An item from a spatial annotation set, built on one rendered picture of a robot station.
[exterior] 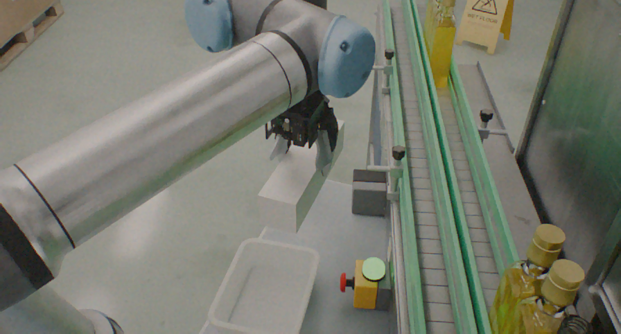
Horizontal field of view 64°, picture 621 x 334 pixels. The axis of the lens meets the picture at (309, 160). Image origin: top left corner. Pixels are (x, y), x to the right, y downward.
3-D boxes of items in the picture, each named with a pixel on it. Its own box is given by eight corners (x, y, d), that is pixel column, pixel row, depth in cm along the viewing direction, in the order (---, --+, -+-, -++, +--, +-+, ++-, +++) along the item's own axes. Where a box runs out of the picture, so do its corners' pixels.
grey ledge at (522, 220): (563, 353, 90) (583, 314, 83) (512, 348, 91) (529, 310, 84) (472, 91, 165) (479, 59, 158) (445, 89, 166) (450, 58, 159)
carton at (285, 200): (259, 224, 78) (257, 195, 74) (312, 141, 96) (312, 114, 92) (296, 234, 76) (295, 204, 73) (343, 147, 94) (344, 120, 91)
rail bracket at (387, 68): (390, 96, 144) (395, 53, 136) (364, 95, 145) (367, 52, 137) (389, 89, 147) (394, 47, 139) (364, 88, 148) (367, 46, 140)
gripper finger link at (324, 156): (313, 192, 79) (297, 144, 75) (326, 171, 84) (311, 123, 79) (331, 193, 78) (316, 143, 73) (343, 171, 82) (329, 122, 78)
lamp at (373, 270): (385, 283, 97) (386, 272, 96) (362, 281, 98) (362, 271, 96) (384, 265, 101) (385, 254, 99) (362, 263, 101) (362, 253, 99)
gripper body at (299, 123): (263, 143, 75) (258, 69, 67) (285, 113, 81) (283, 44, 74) (312, 153, 72) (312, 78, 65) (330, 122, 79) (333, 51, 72)
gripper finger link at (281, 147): (256, 174, 82) (268, 133, 75) (271, 154, 86) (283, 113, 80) (273, 183, 81) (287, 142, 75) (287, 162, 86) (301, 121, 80)
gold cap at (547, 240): (559, 255, 64) (570, 231, 62) (550, 272, 62) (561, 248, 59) (531, 242, 66) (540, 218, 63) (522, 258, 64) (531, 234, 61)
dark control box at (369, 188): (383, 217, 123) (387, 190, 117) (351, 215, 123) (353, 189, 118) (382, 195, 129) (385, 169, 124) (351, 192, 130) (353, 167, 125)
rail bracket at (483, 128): (500, 165, 119) (514, 116, 111) (470, 163, 119) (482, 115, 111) (497, 154, 122) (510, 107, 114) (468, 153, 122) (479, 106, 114)
